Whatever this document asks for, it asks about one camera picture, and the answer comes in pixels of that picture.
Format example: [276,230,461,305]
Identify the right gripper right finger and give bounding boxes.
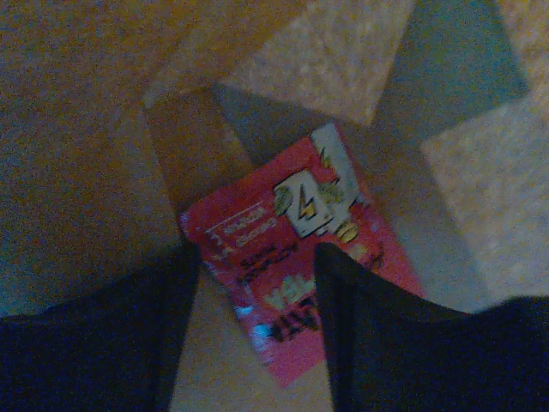
[314,243,548,411]

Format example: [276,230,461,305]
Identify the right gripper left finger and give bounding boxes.
[1,244,200,411]

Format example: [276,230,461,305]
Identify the brown paper bag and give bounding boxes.
[0,0,549,412]

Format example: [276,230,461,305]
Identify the red pink snack packet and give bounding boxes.
[179,123,421,386]

